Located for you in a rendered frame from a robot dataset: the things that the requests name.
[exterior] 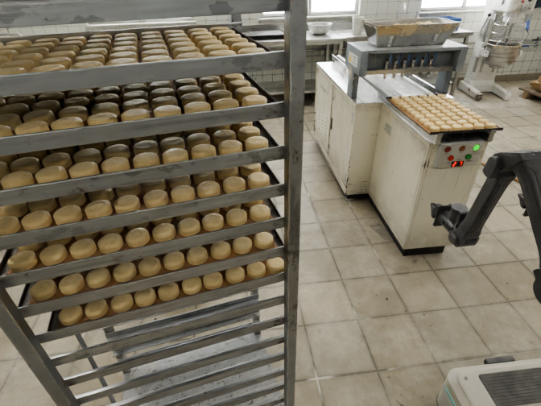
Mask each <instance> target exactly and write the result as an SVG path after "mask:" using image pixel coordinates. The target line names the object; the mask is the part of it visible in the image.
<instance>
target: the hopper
mask: <svg viewBox="0 0 541 406"><path fill-rule="evenodd" d="M427 21H430V22H432V23H428V24H417V22H423V23H425V22H427ZM362 23H363V26H364V28H365V33H366V35H367V38H368V41H369V43H370V44H371V45H373V46H375V47H376V48H388V47H407V46H425V45H443V44H444V43H445V42H446V40H447V39H448V38H449V36H450V35H451V34H452V33H453V32H454V31H455V30H456V28H457V27H458V26H459V25H460V24H461V23H460V22H457V21H453V20H449V19H443V18H439V17H437V18H416V19H375V20H362ZM396 23H399V24H402V25H394V24H396ZM412 23H413V24H412Z"/></svg>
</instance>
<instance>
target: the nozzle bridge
mask: <svg viewBox="0 0 541 406"><path fill-rule="evenodd" d="M468 49H469V46H466V45H463V44H461V43H457V42H454V41H451V40H448V39H447V40H446V42H445V43H444V44H443V45H425V46H407V47H388V48H376V47H375V46H373V45H371V44H370V43H369V41H364V42H348V43H347V49H346V58H345V66H346V67H347V68H349V78H348V86H347V95H348V96H349V97H350V98H351V99H356V98H357V88H358V81H359V77H366V75H378V74H395V73H425V72H438V75H437V78H436V85H435V88H436V89H437V90H436V91H438V92H440V93H448V87H449V84H450V80H451V78H452V72H453V71H454V72H462V70H463V67H464V63H465V58H466V55H467V52H468ZM418 52H419V59H418ZM427 52H428V57H427ZM436 52H437V57H436ZM391 53H392V58H391V62H390V57H391ZM400 53H401V59H400V61H399V57H400ZM409 53H410V54H411V55H410V59H409V61H408V58H409ZM423 56H424V62H425V60H426V59H427V61H426V63H424V64H423V67H422V68H420V62H421V60H422V57H423ZM431 56H433V61H434V60H435V59H436V61H435V62H434V63H433V64H432V66H431V67H428V65H429V61H430V59H431ZM405 57H406V58H407V62H408V63H407V64H406V67H405V68H403V61H404V58H405ZM413 57H415V62H416V61H417V59H418V61H417V63H416V64H415V67H414V68H412V67H411V63H412V61H413ZM386 58H389V60H388V61H389V63H390V64H389V65H388V69H385V63H386ZM395 58H398V63H399V64H398V65H397V68H394V61H395Z"/></svg>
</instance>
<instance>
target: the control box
mask: <svg viewBox="0 0 541 406"><path fill-rule="evenodd" d="M484 143H485V142H483V141H482V140H472V141H460V142H447V143H440V145H438V148H437V151H436V157H435V160H434V163H433V167H434V168H450V167H453V166H455V164H456V166H455V167H461V166H473V165H477V162H478V160H479V157H480V154H481V150H482V148H483V146H484ZM476 145H479V146H480V147H479V149H478V150H476V151H475V150H473V148H474V147H475V146H476ZM462 146H465V149H464V150H463V151H460V150H459V149H460V147H462ZM446 147H450V148H451V150H450V151H449V152H445V149H446ZM468 154H470V155H471V156H472V157H471V159H466V158H465V157H466V156H467V155H468ZM450 155H453V156H454V159H453V160H452V161H449V160H448V157H449V156H450ZM461 161H462V165H461V166H459V164H460V163H461ZM454 162H456V163H455V164H454V165H453V163H454Z"/></svg>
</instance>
